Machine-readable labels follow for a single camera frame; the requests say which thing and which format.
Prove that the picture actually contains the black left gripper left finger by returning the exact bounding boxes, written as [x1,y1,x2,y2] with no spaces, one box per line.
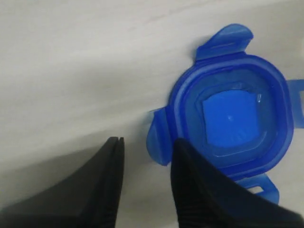
[0,137,125,228]

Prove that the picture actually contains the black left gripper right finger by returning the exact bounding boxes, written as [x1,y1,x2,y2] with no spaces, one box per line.
[171,138,304,228]

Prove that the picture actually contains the blue snap-lock lid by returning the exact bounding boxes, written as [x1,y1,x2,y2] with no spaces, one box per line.
[146,24,304,203]

